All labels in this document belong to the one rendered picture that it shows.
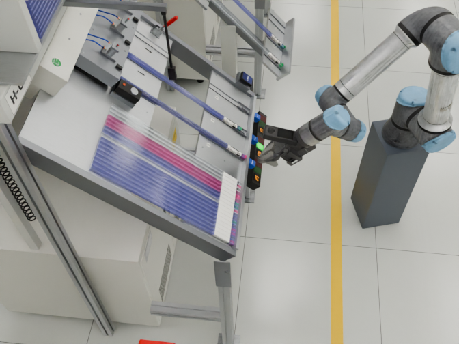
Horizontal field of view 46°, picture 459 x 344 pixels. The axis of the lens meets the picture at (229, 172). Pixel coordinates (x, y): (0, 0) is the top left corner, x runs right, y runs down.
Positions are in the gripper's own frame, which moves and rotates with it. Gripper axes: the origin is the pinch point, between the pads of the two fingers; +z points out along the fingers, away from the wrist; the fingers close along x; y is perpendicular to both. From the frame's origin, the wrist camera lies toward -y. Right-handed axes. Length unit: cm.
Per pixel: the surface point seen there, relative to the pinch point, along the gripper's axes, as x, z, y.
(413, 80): 124, 0, 109
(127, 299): -38, 61, -5
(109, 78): -6, 0, -58
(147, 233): -25.7, 34.0, -17.6
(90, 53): -3, -2, -66
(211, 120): 7.4, 4.3, -19.1
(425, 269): 3, 3, 105
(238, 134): 9.1, 4.4, -6.7
